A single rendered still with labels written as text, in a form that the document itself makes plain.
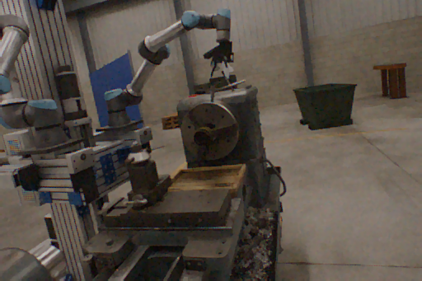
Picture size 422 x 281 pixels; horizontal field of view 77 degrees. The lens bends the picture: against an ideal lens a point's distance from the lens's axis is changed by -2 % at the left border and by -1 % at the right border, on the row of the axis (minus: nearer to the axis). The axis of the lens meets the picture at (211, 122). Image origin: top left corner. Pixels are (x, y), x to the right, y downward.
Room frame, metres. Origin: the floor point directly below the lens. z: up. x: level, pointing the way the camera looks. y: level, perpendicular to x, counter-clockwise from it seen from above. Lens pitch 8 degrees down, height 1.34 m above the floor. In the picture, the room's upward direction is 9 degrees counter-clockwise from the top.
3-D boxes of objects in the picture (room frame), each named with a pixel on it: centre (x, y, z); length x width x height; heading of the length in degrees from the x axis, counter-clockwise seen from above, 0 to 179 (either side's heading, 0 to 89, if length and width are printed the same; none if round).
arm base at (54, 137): (1.34, 0.81, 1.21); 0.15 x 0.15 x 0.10
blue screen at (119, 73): (7.84, 2.72, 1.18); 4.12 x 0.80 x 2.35; 35
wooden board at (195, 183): (1.22, 0.08, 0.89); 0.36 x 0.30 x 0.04; 74
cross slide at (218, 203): (0.86, 0.20, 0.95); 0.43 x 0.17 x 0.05; 74
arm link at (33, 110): (1.34, 0.82, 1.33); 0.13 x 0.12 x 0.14; 87
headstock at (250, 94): (1.85, -0.09, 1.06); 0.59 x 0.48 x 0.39; 164
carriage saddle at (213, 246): (0.81, 0.20, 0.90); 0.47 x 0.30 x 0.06; 74
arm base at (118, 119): (1.79, 0.61, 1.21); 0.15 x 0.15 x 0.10
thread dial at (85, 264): (0.74, 0.43, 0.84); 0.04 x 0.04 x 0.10; 74
